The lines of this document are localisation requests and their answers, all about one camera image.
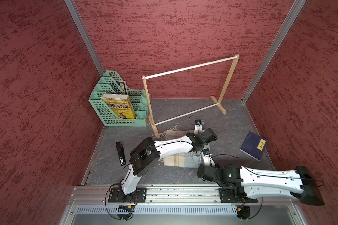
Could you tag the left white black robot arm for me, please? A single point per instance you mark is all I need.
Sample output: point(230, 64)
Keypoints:
point(146, 155)

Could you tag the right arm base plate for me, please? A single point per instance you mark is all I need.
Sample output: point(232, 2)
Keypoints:
point(234, 196)

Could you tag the right corner aluminium profile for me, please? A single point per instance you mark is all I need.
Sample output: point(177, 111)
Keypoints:
point(280, 36)

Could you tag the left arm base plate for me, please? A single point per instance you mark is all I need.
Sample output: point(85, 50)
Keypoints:
point(116, 195)

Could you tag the dark blue book yellow label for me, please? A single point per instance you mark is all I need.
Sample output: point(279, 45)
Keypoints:
point(254, 145)

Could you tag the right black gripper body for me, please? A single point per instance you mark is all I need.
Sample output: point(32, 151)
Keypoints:
point(218, 180)

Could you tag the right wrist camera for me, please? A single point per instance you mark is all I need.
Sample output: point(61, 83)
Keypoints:
point(206, 158)

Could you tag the dark book in organizer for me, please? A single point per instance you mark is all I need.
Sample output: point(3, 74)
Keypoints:
point(123, 86)

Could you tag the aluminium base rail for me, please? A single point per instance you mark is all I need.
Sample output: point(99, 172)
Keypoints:
point(205, 194)

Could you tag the left corner aluminium profile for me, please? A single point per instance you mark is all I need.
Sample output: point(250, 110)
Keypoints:
point(74, 12)

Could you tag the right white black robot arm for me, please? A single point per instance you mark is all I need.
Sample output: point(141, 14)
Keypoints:
point(239, 184)

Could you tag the green plastic file organizer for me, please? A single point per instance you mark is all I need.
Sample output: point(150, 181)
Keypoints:
point(108, 85)

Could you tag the black remote control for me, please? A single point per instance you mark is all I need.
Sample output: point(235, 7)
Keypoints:
point(121, 153)

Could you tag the corner aluminium profile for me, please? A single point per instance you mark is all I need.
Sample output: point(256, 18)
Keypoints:
point(74, 12)
point(280, 36)

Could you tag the wooden clothes rack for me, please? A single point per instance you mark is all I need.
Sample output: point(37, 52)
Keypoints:
point(210, 79)

